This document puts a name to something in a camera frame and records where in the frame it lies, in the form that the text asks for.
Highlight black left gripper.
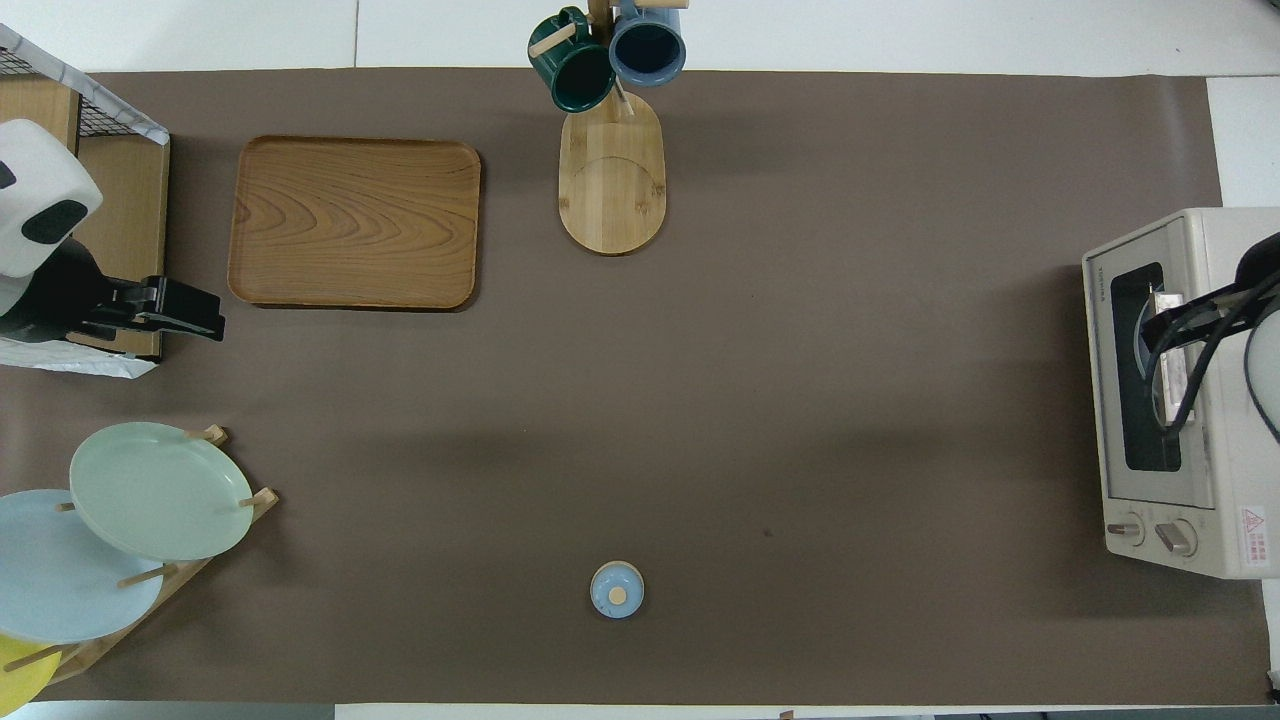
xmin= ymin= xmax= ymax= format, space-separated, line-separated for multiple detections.
xmin=0 ymin=238 xmax=227 ymax=344

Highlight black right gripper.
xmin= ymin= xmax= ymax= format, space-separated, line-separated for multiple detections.
xmin=1140 ymin=232 xmax=1280 ymax=432

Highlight glass toaster oven door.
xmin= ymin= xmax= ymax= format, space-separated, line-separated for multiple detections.
xmin=1082 ymin=222 xmax=1229 ymax=513

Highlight cream toaster oven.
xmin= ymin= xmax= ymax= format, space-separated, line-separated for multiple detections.
xmin=1082 ymin=207 xmax=1280 ymax=579

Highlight wooden stepped shelf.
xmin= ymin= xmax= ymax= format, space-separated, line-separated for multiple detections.
xmin=0 ymin=78 xmax=171 ymax=361

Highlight pale green racked plate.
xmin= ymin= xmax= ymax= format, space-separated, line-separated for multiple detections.
xmin=69 ymin=421 xmax=255 ymax=563

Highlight wooden serving tray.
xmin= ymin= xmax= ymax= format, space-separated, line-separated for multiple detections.
xmin=227 ymin=135 xmax=483 ymax=311

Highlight wooden plate rack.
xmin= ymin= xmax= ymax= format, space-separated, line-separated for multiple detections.
xmin=30 ymin=425 xmax=281 ymax=686

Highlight light blue racked plate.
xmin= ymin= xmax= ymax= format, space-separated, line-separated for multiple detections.
xmin=0 ymin=488 xmax=166 ymax=645

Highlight yellow racked plate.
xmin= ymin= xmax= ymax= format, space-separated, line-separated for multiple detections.
xmin=0 ymin=632 xmax=63 ymax=716

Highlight wooden mug tree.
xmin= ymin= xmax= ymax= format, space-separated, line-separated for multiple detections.
xmin=528 ymin=0 xmax=691 ymax=256

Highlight dark green mug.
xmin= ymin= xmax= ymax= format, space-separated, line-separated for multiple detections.
xmin=528 ymin=8 xmax=617 ymax=113

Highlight blue mug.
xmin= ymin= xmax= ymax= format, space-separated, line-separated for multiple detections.
xmin=608 ymin=0 xmax=688 ymax=88

